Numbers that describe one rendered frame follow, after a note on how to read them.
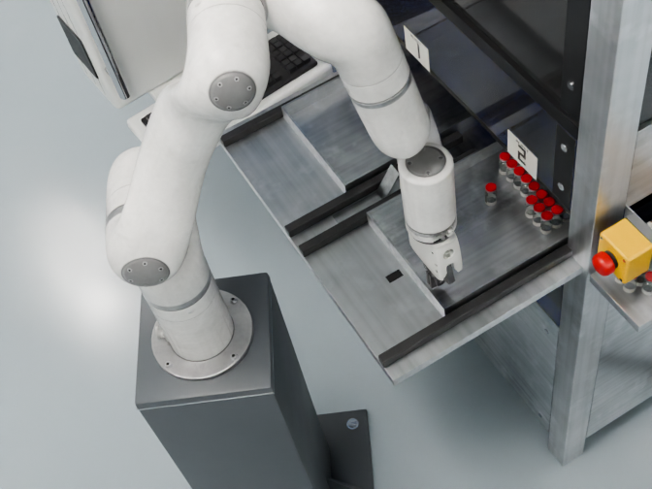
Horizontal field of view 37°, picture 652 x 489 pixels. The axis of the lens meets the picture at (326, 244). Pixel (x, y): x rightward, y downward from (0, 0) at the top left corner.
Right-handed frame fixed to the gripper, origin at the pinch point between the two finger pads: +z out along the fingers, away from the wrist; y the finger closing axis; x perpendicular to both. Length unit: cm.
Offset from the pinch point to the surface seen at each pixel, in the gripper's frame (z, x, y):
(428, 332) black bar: 2.4, 6.8, -7.5
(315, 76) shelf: 12, -12, 68
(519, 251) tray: 4.2, -16.6, -2.0
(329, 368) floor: 92, 11, 45
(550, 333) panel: 37.7, -23.6, -4.2
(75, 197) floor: 93, 48, 146
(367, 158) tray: 4.2, -5.8, 33.7
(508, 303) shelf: 4.5, -8.6, -9.7
